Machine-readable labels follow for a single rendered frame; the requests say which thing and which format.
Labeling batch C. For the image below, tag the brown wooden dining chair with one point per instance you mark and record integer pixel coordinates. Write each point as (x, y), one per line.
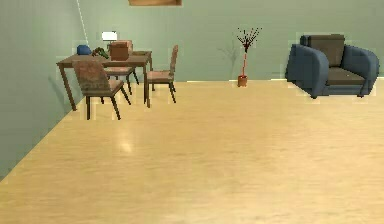
(120, 70)
(164, 75)
(95, 81)

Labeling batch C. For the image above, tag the brown wooden dining table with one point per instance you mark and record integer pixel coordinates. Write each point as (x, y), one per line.
(133, 60)

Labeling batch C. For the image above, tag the bare twig potted plant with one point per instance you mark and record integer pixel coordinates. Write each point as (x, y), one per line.
(245, 50)

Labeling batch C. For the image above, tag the brown cardboard box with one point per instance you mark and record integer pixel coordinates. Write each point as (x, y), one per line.
(120, 50)

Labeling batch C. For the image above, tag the green leafy plant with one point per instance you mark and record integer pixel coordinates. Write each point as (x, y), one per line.
(101, 52)

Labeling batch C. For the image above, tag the blue armchair brown cushions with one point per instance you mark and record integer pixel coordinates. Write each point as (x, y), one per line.
(328, 68)

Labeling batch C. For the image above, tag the brown framed wall picture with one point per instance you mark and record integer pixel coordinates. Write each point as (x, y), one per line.
(155, 2)

